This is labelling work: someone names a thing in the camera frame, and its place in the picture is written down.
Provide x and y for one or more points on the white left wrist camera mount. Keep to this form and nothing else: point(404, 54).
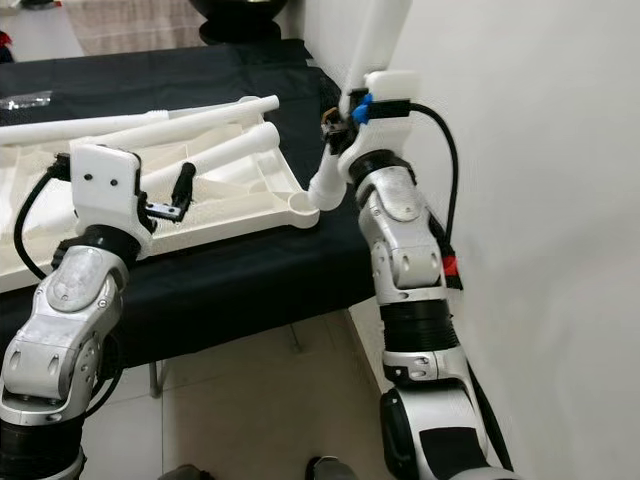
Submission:
point(105, 185)

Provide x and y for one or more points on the clear plastic hardware bag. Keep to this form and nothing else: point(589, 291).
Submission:
point(25, 100)

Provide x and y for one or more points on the tan rubber band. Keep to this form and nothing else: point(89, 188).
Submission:
point(330, 120)

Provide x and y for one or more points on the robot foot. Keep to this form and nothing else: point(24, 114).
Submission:
point(332, 468)
point(185, 472)

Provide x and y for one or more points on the large black bowl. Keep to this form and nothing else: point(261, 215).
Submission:
point(240, 15)

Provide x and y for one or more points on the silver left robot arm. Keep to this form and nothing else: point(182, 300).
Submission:
point(60, 340)

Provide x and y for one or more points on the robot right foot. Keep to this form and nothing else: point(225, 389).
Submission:
point(332, 468)

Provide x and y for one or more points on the grey metal table leg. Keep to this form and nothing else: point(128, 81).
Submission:
point(157, 378)

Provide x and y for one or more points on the black tablecloth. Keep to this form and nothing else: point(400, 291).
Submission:
point(260, 280)

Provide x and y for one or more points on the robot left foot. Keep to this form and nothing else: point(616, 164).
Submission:
point(185, 472)

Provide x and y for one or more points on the beige cloth covered bench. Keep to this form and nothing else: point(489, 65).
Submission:
point(130, 25)

